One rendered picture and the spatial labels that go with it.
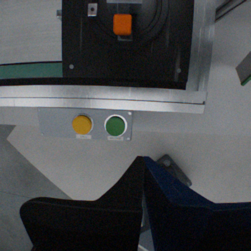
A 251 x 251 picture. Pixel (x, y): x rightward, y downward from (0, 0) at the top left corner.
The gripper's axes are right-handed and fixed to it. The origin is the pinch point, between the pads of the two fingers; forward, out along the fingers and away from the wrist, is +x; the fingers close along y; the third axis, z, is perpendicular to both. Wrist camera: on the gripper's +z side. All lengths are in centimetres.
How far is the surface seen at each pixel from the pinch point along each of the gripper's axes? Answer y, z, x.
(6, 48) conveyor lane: 31.6, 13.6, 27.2
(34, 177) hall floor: 107, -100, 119
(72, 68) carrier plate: 12.1, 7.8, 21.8
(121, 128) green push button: 2.4, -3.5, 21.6
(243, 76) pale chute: -17.5, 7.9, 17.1
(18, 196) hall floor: 141, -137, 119
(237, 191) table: -41, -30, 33
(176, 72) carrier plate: -7.2, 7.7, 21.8
